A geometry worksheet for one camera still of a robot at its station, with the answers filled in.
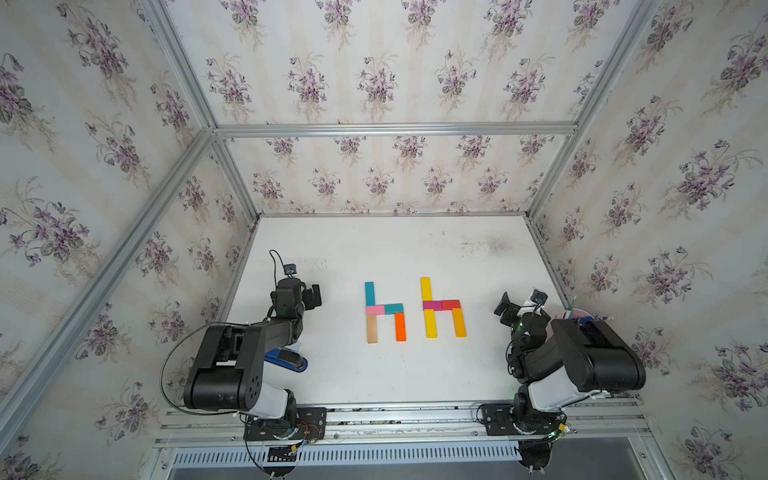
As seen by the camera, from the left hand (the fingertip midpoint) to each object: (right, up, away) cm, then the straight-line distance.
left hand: (300, 288), depth 94 cm
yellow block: (+41, -1, +4) cm, 41 cm away
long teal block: (+22, -2, +4) cm, 23 cm away
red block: (+48, -5, +1) cm, 49 cm away
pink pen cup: (+81, -5, -12) cm, 82 cm away
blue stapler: (+1, -17, -14) cm, 22 cm away
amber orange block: (+50, -10, -3) cm, 51 cm away
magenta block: (+43, -5, 0) cm, 43 cm away
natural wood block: (+23, -12, -4) cm, 26 cm away
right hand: (+71, -3, -5) cm, 71 cm away
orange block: (+32, -11, -4) cm, 34 cm away
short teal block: (+29, -7, +1) cm, 30 cm away
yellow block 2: (+42, -11, -3) cm, 43 cm away
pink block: (+24, -7, -1) cm, 25 cm away
